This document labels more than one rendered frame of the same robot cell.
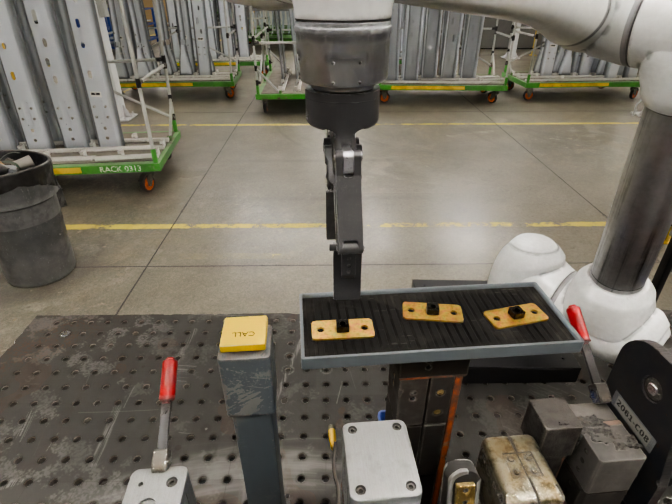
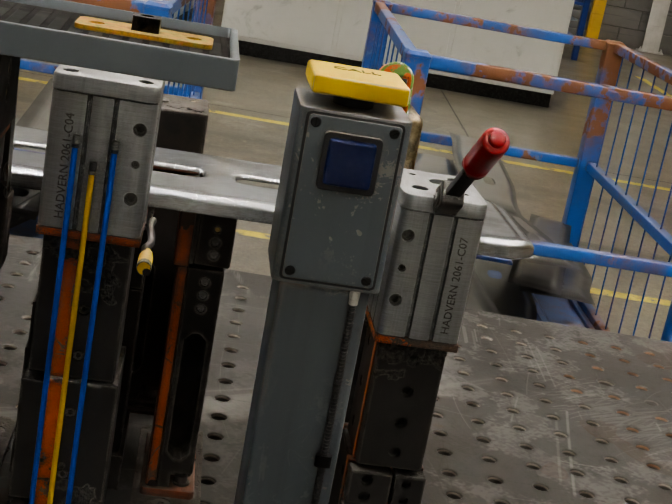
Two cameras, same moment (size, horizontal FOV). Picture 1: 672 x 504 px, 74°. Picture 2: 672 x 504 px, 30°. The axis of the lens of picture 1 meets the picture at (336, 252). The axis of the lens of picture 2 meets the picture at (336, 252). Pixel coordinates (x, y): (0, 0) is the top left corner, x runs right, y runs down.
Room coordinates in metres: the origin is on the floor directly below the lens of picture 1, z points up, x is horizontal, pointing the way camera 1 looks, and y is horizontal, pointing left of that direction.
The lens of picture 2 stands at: (1.25, 0.09, 1.27)
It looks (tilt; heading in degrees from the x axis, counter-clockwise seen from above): 16 degrees down; 177
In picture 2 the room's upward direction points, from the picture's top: 10 degrees clockwise
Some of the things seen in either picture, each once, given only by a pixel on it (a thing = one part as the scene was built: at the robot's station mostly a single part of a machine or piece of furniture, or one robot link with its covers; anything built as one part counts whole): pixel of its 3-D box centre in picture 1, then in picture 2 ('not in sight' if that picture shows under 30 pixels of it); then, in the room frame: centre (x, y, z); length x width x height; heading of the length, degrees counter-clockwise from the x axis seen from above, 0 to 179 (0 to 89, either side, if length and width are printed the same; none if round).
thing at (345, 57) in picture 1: (342, 54); not in sight; (0.47, -0.01, 1.51); 0.09 x 0.09 x 0.06
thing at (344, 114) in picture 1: (342, 130); not in sight; (0.47, -0.01, 1.43); 0.08 x 0.07 x 0.09; 4
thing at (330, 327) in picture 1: (342, 326); (146, 25); (0.47, -0.01, 1.17); 0.08 x 0.04 x 0.01; 94
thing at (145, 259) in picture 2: (334, 462); (148, 243); (0.38, 0.00, 1.00); 0.12 x 0.01 x 0.01; 5
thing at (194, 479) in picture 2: not in sight; (189, 332); (0.14, 0.03, 0.84); 0.17 x 0.06 x 0.29; 5
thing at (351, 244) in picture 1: (349, 259); not in sight; (0.38, -0.01, 1.33); 0.03 x 0.01 x 0.05; 4
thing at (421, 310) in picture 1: (432, 309); not in sight; (0.51, -0.14, 1.17); 0.08 x 0.04 x 0.01; 84
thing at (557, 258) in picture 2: not in sight; (496, 214); (-2.11, 0.68, 0.47); 1.20 x 0.80 x 0.95; 2
